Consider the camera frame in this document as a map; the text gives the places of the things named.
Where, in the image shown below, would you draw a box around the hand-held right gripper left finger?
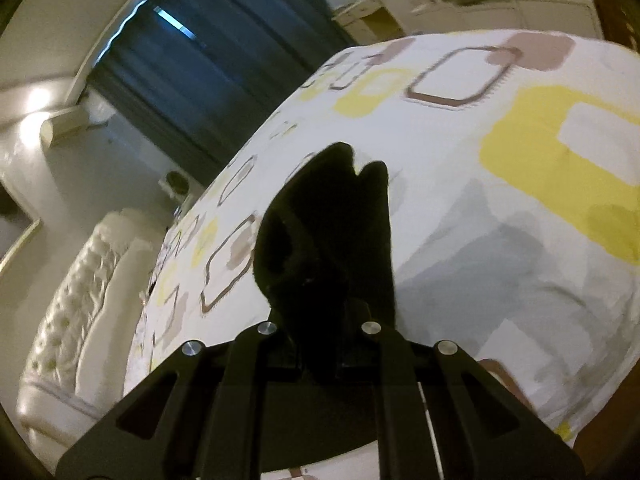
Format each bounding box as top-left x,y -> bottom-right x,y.
55,321 -> 302,480

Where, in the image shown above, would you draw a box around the dark blue curtain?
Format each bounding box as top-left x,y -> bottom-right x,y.
85,0 -> 359,187

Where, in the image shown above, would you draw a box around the black pants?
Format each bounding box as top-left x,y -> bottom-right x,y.
252,142 -> 399,382

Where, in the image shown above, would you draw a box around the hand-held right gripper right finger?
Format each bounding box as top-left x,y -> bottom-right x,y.
344,300 -> 587,480

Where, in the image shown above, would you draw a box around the bed with patterned sheet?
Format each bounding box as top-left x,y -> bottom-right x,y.
122,30 -> 640,480

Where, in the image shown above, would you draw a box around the small white fan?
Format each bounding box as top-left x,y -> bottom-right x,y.
160,171 -> 191,197

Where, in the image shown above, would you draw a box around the white wall air conditioner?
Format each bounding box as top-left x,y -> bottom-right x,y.
40,107 -> 102,149

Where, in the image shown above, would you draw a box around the cream tufted leather headboard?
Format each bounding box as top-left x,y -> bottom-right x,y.
15,207 -> 182,472

